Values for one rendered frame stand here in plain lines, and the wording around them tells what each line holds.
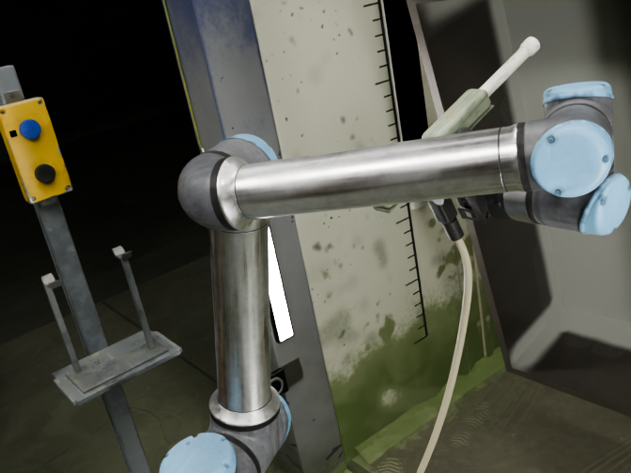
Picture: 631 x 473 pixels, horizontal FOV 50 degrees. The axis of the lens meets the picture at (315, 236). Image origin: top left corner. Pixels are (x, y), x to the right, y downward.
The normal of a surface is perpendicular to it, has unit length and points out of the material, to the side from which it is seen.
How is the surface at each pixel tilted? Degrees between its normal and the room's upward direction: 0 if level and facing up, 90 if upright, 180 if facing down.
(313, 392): 90
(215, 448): 5
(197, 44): 90
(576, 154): 90
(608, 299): 102
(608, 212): 95
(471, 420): 0
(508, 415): 0
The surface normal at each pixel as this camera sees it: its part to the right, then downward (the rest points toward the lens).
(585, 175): -0.29, 0.39
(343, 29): 0.61, 0.18
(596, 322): -0.33, -0.82
